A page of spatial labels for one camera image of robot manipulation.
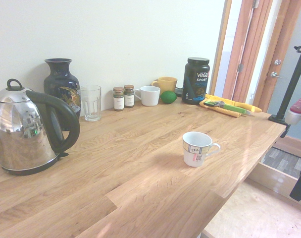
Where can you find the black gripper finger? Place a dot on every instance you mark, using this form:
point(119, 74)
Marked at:
point(300, 183)

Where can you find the white mug with patterned band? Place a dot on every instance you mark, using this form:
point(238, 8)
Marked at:
point(193, 156)

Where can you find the white drawer with wooden inside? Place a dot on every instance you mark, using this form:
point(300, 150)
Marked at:
point(271, 173)

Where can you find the yellow mug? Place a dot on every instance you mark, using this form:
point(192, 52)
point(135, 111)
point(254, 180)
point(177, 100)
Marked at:
point(167, 84)

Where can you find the plain white mug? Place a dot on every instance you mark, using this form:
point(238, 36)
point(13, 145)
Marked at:
point(150, 96)

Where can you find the yellow folded cloth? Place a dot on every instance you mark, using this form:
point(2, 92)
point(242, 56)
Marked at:
point(231, 113)

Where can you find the silver deadbolt lock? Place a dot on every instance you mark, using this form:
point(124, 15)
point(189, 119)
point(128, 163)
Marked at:
point(277, 62)

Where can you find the grey black can opener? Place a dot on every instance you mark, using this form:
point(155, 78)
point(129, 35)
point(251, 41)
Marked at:
point(219, 104)

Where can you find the brown wooden door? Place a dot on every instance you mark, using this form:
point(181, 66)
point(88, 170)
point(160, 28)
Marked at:
point(249, 49)

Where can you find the black protein powder tub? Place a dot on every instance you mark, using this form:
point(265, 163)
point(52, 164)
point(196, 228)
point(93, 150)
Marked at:
point(195, 84)

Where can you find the green lime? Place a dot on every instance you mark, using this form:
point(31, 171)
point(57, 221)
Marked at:
point(168, 97)

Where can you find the spice jar with copper lid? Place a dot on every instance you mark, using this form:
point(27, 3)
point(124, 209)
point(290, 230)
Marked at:
point(118, 100)
point(129, 98)

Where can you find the clear drinking glass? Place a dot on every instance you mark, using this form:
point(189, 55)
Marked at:
point(90, 104)

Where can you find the dark blue painted vase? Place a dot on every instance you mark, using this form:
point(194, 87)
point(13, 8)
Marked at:
point(60, 84)

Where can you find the stainless steel electric kettle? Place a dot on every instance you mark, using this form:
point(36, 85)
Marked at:
point(21, 129)

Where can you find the black camera stand with clamp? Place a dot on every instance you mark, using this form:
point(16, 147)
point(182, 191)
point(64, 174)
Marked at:
point(292, 81)

